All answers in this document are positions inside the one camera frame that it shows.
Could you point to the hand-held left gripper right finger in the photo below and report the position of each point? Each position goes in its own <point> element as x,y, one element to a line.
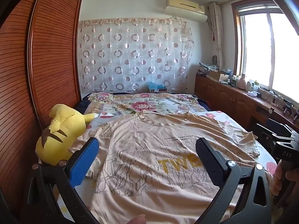
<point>210,159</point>

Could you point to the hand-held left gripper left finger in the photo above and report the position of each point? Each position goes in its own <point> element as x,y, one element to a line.
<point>84,162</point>

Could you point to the beige printed t-shirt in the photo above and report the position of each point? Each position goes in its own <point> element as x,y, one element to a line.
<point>144,168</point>

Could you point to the person's right hand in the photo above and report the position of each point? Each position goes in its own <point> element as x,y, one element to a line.
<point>278,177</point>

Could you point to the person's left hand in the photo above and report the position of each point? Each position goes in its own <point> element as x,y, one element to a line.
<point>137,220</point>

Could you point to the dark chair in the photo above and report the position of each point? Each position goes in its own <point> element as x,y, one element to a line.
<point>264,133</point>

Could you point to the yellow plush toy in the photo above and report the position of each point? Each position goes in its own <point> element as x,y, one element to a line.
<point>63,128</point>

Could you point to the white floral bed sheet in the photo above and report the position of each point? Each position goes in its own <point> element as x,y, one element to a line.
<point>224,119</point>

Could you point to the black device stand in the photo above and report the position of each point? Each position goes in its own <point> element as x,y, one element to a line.
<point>288,108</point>

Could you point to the long wooden cabinet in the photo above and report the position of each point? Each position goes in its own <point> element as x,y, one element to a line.
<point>224,98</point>

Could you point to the pink vase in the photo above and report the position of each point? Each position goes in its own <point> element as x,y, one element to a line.
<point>241,82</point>

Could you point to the open cardboard box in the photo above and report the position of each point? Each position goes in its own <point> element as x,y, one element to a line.
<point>218,75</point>

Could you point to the floral quilted blanket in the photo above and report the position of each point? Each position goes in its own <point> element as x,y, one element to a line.
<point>144,102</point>

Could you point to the blue plastic bag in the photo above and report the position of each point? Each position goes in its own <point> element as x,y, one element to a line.
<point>156,86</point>

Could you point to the stack of newspapers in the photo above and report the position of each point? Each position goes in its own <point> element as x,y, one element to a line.
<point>208,66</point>

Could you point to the woven hand fan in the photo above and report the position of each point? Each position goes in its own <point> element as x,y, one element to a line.
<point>215,60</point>

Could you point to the wooden framed window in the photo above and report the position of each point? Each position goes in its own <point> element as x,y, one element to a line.
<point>257,51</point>

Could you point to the wooden slatted wardrobe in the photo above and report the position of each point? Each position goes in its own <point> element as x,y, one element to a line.
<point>46,63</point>

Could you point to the sheer circle-patterned curtain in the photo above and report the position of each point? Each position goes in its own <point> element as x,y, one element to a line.
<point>130,56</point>

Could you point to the pale floral window curtain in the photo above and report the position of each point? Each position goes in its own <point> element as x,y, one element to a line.
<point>217,32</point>

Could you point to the white air deflector panel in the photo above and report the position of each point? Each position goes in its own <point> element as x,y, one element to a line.
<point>186,15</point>

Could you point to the beige wall air conditioner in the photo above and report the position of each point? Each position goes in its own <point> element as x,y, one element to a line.
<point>184,3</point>

